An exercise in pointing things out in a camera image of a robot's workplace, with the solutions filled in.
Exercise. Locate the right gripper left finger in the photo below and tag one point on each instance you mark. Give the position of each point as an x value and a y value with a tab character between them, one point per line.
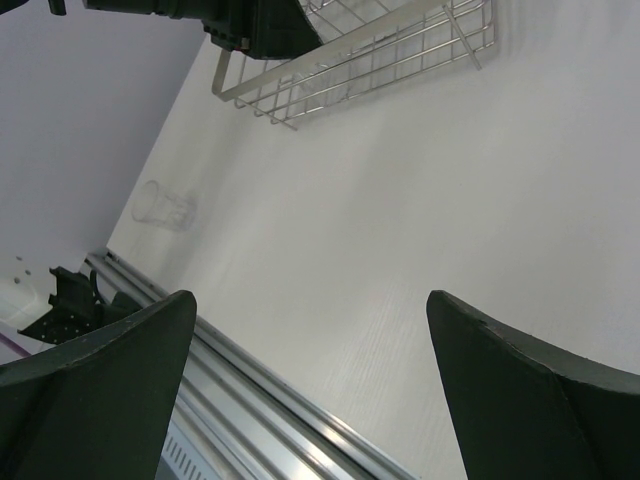
98	406

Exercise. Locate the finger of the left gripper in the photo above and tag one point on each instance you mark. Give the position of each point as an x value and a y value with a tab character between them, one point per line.
281	31

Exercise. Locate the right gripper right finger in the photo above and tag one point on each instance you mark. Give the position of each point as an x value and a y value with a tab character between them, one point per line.
523	408

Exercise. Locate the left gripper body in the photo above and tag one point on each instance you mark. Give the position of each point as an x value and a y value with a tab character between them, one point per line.
232	25

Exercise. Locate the clear glass tumbler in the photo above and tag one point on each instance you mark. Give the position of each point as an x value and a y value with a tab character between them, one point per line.
157	205

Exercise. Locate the wire dish rack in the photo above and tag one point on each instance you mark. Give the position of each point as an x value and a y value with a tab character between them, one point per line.
366	46

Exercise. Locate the slotted cable duct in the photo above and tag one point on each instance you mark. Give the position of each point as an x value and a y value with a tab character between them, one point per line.
181	460

